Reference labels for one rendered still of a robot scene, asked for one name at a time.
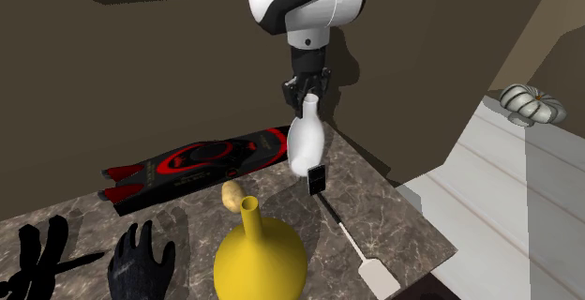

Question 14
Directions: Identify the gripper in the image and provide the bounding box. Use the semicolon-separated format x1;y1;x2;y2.
281;46;333;109

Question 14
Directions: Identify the white bottle vase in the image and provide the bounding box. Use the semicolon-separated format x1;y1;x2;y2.
286;93;327;178

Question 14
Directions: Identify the small black upright card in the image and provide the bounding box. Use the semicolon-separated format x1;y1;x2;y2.
307;163;327;198

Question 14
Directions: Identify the potato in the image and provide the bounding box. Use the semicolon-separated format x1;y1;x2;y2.
220;179;248;215

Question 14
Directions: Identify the black and red box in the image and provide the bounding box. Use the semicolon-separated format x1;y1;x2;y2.
97;126;293;218

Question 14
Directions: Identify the yellow round vase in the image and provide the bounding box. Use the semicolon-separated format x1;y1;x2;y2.
213;195;308;300

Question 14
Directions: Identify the white striped pumpkin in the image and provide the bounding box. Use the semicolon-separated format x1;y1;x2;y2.
498;83;568;128

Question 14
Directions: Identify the black work glove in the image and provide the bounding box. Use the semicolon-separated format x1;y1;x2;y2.
107;219;177;300

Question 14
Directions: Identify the black branched figure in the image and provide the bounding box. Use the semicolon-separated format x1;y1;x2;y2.
0;215;107;300

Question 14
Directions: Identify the spatula, black handle, white blade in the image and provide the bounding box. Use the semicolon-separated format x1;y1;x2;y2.
315;192;403;300

